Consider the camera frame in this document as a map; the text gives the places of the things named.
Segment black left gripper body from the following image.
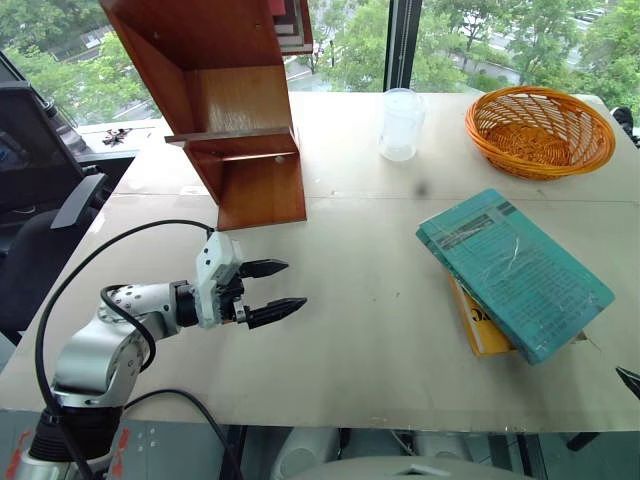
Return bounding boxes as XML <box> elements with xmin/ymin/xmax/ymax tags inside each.
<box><xmin>218</xmin><ymin>272</ymin><xmax>252</xmax><ymax>327</ymax></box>

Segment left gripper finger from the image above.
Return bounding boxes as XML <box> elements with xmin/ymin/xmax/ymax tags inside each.
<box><xmin>238</xmin><ymin>258</ymin><xmax>291</xmax><ymax>280</ymax></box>
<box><xmin>246</xmin><ymin>296</ymin><xmax>308</xmax><ymax>330</ymax></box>

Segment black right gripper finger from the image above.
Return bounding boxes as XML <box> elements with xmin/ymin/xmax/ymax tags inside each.
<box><xmin>615</xmin><ymin>365</ymin><xmax>640</xmax><ymax>402</ymax></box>

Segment brown wooden bookshelf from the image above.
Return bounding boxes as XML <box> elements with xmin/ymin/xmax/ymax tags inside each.
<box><xmin>98</xmin><ymin>0</ymin><xmax>315</xmax><ymax>233</ymax></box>

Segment yellow book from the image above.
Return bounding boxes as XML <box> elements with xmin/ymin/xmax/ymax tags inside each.
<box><xmin>445</xmin><ymin>273</ymin><xmax>519</xmax><ymax>359</ymax></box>

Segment teal book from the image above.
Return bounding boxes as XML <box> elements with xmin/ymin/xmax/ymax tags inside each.
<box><xmin>415</xmin><ymin>187</ymin><xmax>616</xmax><ymax>366</ymax></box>

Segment black table leg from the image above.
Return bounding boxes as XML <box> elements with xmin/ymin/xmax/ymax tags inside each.
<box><xmin>566</xmin><ymin>430</ymin><xmax>602</xmax><ymax>452</ymax></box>

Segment clear plastic cup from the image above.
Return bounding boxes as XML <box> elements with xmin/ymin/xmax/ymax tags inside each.
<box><xmin>377</xmin><ymin>87</ymin><xmax>427</xmax><ymax>163</ymax></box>

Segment small dark windowsill object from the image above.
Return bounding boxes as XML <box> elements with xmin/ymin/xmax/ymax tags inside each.
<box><xmin>101</xmin><ymin>126</ymin><xmax>134</xmax><ymax>147</ymax></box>

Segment black office chair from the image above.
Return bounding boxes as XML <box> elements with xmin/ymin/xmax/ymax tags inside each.
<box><xmin>0</xmin><ymin>171</ymin><xmax>109</xmax><ymax>347</ymax></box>

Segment red books on shelf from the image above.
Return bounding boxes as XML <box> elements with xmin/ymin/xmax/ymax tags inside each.
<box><xmin>269</xmin><ymin>0</ymin><xmax>315</xmax><ymax>56</ymax></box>

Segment orange wicker basket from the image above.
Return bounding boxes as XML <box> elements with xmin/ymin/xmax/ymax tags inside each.
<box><xmin>464</xmin><ymin>85</ymin><xmax>617</xmax><ymax>182</ymax></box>

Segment black object at table edge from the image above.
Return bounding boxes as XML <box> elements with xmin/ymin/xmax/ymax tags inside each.
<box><xmin>611</xmin><ymin>105</ymin><xmax>640</xmax><ymax>149</ymax></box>

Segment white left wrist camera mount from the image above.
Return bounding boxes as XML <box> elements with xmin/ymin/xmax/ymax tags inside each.
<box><xmin>193</xmin><ymin>231</ymin><xmax>245</xmax><ymax>330</ymax></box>

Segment black cable under table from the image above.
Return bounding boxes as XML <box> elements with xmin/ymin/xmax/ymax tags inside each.
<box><xmin>122</xmin><ymin>388</ymin><xmax>245</xmax><ymax>480</ymax></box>

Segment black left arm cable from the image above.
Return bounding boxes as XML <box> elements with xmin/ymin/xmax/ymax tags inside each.
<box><xmin>33</xmin><ymin>218</ymin><xmax>218</xmax><ymax>480</ymax></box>

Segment dark window frame post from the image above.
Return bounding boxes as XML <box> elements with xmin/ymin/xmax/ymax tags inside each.
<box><xmin>382</xmin><ymin>0</ymin><xmax>424</xmax><ymax>94</ymax></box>

